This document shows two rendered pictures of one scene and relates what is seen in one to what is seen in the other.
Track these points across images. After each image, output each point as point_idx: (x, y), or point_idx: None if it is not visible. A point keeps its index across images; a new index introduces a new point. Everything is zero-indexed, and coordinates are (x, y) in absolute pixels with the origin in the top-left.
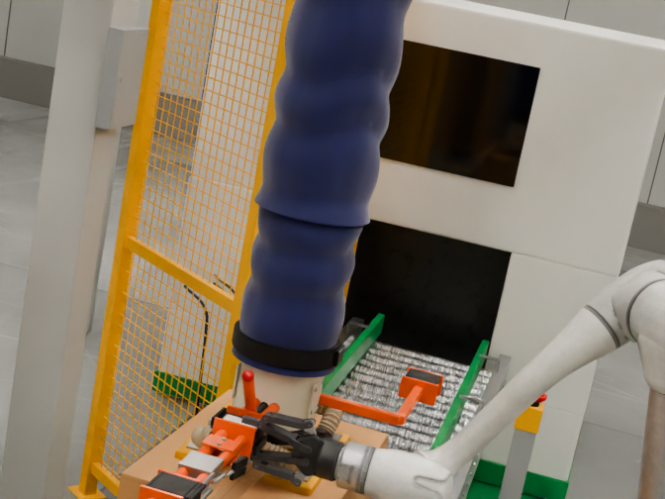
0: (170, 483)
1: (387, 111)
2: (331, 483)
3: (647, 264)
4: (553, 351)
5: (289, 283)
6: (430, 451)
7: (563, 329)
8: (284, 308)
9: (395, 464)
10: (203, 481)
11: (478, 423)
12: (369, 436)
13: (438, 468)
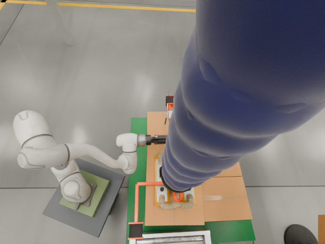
0: (172, 99)
1: (166, 139)
2: (151, 169)
3: (35, 151)
4: (83, 144)
5: None
6: (124, 160)
7: (79, 149)
8: None
9: (130, 133)
10: (167, 105)
11: (110, 156)
12: (150, 217)
13: (119, 136)
